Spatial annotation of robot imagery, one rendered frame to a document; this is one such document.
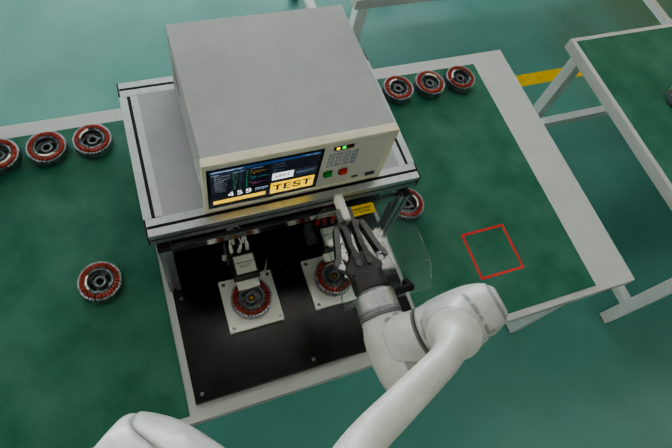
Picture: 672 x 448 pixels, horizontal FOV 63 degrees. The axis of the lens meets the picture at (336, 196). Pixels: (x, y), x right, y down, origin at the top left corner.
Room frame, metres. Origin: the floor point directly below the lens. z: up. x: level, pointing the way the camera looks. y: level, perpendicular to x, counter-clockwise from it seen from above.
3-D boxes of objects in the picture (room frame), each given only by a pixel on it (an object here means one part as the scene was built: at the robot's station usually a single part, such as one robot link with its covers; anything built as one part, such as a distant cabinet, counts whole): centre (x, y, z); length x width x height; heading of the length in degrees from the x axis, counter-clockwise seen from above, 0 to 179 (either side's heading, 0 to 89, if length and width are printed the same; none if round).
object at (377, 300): (0.41, -0.16, 1.18); 0.09 x 0.06 x 0.09; 125
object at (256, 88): (0.79, 0.21, 1.22); 0.44 x 0.39 x 0.20; 125
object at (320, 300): (0.59, -0.07, 0.78); 0.15 x 0.15 x 0.01; 35
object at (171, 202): (0.78, 0.21, 1.09); 0.68 x 0.44 x 0.05; 125
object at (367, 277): (0.47, -0.11, 1.18); 0.09 x 0.08 x 0.07; 35
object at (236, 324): (0.45, 0.13, 0.78); 0.15 x 0.15 x 0.01; 35
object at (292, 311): (0.53, 0.04, 0.76); 0.64 x 0.47 x 0.02; 125
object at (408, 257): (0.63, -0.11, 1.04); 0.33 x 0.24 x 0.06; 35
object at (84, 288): (0.37, 0.53, 0.77); 0.11 x 0.11 x 0.04
